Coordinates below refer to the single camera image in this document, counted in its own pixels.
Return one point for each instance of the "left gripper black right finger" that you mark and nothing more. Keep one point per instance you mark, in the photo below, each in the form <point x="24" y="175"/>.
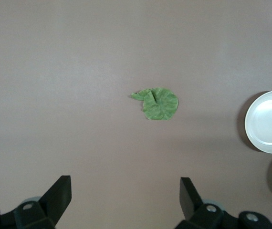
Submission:
<point x="191" y="202"/>

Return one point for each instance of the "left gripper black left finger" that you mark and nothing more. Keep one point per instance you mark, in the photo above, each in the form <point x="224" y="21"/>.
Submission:
<point x="55" y="202"/>

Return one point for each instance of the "green lettuce leaf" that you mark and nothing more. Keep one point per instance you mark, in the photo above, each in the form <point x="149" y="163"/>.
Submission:
<point x="160" y="107"/>

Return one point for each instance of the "beige round plate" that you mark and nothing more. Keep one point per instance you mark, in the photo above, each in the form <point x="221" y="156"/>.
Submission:
<point x="269" y="124"/>

